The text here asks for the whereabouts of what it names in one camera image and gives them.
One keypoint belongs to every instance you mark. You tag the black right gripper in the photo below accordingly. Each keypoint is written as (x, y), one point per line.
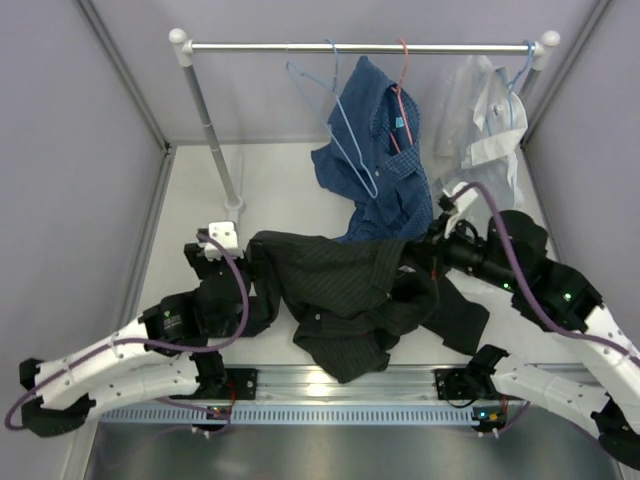
(436, 239)

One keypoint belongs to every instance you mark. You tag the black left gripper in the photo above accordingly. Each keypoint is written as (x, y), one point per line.
(207, 267)

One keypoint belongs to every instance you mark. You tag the black pinstriped shirt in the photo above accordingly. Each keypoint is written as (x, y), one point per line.
(354, 301)

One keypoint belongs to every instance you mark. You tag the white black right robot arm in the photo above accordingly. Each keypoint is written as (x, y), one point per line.
(560, 301)

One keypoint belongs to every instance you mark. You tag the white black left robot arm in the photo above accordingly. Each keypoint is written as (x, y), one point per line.
(172, 349)

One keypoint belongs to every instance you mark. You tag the white shirt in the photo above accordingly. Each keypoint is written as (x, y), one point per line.
(476, 127)

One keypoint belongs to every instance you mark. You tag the blue checkered shirt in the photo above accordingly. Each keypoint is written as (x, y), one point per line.
(390, 190)

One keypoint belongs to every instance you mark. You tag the silver clothes rack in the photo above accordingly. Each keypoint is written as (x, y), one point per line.
(261, 107)

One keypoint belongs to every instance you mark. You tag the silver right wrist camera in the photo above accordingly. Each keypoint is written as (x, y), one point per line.
(457, 200)

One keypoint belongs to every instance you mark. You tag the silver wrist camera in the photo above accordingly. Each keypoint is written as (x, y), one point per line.
(219, 233)
(457, 200)

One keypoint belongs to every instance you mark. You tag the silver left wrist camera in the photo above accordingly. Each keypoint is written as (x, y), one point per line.
(219, 233)

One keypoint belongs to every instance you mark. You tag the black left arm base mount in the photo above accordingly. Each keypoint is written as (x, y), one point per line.
(237, 383)

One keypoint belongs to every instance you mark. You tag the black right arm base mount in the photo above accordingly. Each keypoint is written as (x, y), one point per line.
(464, 384)

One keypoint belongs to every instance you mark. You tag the pink wire hanger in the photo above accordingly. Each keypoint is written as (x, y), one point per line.
(398, 89)

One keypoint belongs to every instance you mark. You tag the slotted blue-grey cable duct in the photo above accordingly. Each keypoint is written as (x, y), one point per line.
(427, 415)

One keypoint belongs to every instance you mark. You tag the blue wire hanger right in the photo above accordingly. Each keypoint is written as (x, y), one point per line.
(517, 85)

